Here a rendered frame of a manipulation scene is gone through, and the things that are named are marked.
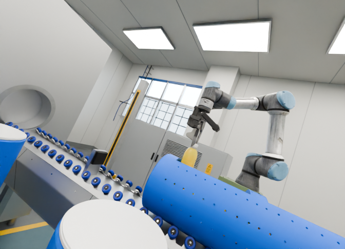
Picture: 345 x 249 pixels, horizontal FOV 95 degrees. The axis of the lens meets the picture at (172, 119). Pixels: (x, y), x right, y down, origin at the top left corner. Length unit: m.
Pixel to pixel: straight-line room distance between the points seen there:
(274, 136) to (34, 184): 1.42
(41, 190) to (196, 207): 0.86
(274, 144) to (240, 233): 0.59
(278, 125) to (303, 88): 2.96
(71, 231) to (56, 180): 0.66
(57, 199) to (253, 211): 0.93
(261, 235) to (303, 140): 3.09
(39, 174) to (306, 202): 3.53
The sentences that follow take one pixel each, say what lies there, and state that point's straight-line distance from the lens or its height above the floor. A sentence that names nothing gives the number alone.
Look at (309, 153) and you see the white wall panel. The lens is 3.68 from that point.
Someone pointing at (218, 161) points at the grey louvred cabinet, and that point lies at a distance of 2.34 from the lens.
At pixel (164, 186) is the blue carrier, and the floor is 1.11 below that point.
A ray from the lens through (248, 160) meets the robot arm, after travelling 1.22.
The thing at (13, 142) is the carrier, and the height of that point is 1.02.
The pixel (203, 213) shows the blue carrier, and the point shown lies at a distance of 0.70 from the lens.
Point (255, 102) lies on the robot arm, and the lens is 1.20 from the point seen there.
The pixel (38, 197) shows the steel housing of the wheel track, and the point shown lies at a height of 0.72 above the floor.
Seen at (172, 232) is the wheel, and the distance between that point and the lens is 0.78.
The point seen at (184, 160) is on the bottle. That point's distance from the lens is 0.81.
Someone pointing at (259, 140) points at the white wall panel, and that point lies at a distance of 3.62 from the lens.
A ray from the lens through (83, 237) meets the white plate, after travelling 0.46.
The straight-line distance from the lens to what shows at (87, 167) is 1.07.
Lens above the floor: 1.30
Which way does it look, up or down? 7 degrees up
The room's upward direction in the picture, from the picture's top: 23 degrees clockwise
